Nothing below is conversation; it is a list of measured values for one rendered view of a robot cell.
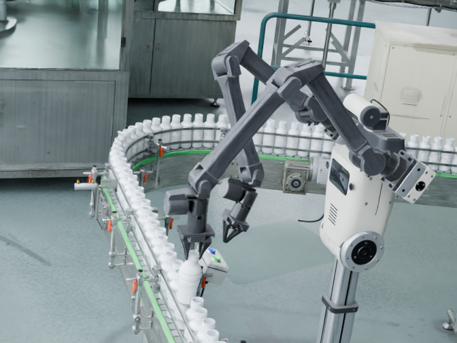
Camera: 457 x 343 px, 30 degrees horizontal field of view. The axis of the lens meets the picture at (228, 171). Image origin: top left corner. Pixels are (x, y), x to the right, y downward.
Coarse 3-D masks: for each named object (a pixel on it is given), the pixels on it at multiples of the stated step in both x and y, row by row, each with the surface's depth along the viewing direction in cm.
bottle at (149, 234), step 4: (152, 220) 302; (156, 220) 302; (152, 224) 299; (156, 224) 299; (152, 228) 300; (148, 232) 301; (152, 232) 300; (148, 236) 300; (152, 236) 300; (148, 240) 301; (144, 244) 303; (144, 248) 304; (148, 248) 302; (144, 252) 304; (148, 252) 302; (148, 256) 303; (144, 260) 304; (148, 260) 303
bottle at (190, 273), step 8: (192, 256) 253; (184, 264) 255; (192, 264) 254; (184, 272) 254; (192, 272) 254; (200, 272) 255; (184, 280) 255; (192, 280) 254; (184, 288) 256; (192, 288) 256; (176, 296) 260; (184, 296) 257; (192, 296) 258; (184, 304) 258
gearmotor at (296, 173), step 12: (288, 168) 413; (300, 168) 413; (312, 168) 412; (324, 168) 409; (288, 180) 415; (300, 180) 414; (312, 180) 415; (324, 180) 410; (288, 192) 418; (300, 192) 418
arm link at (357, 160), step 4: (372, 148) 260; (376, 148) 264; (380, 152) 261; (384, 152) 259; (356, 156) 260; (384, 156) 260; (388, 156) 260; (356, 160) 260; (360, 160) 258; (388, 160) 261; (356, 164) 261; (360, 168) 259; (368, 176) 261
